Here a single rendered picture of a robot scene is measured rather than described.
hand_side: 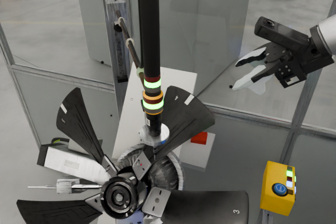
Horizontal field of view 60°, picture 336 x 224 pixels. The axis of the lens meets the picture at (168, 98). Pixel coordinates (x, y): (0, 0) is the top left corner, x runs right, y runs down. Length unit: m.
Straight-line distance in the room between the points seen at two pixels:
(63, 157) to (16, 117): 2.22
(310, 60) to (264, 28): 0.13
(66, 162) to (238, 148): 0.93
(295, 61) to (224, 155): 1.12
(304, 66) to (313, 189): 1.21
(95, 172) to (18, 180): 1.67
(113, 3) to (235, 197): 0.77
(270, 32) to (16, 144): 2.66
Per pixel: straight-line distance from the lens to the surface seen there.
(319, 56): 0.70
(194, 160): 1.43
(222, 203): 0.90
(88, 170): 1.10
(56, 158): 1.16
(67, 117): 1.00
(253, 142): 1.61
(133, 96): 1.14
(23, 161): 2.84
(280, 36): 0.65
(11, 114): 3.40
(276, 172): 1.18
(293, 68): 0.68
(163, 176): 0.99
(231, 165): 1.77
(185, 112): 0.84
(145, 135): 0.68
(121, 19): 1.02
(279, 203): 1.14
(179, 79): 1.09
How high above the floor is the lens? 1.94
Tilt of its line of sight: 37 degrees down
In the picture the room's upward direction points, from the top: straight up
